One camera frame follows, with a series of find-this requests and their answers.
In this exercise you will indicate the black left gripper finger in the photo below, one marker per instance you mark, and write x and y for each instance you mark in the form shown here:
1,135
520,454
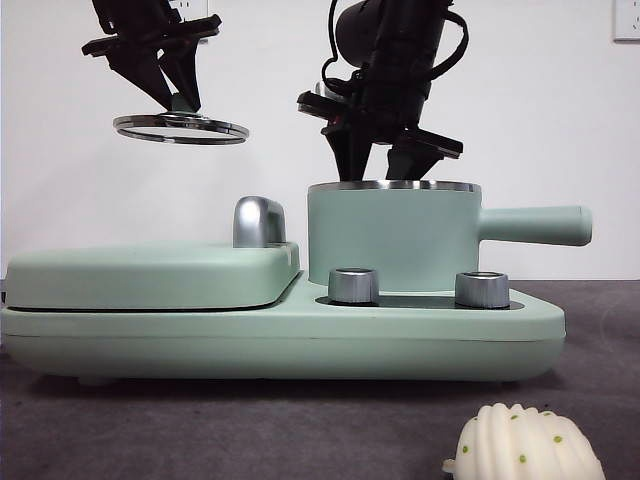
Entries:
185,70
145,75

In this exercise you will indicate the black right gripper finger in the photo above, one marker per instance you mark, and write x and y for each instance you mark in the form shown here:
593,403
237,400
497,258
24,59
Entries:
350,155
407,162

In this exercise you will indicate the glass pot lid green knob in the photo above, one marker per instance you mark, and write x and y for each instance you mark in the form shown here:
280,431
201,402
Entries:
180,104

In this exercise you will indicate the white ridged bun green dots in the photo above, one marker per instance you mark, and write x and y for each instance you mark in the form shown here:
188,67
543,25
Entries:
525,445

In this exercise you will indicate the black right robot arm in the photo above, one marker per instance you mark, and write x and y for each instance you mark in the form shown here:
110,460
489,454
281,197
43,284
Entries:
400,60

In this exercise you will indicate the silver control knob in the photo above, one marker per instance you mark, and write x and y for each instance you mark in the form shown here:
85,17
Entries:
352,287
481,290

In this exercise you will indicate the black control panel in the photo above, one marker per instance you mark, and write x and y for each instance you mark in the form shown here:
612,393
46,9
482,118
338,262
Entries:
415,301

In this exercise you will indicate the green breakfast machine base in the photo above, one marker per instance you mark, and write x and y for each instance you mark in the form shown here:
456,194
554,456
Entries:
300,345

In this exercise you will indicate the white wall socket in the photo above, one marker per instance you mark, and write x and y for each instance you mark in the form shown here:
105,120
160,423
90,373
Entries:
203,6
629,20

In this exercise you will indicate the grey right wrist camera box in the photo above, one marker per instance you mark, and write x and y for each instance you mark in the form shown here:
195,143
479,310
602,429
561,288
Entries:
320,88

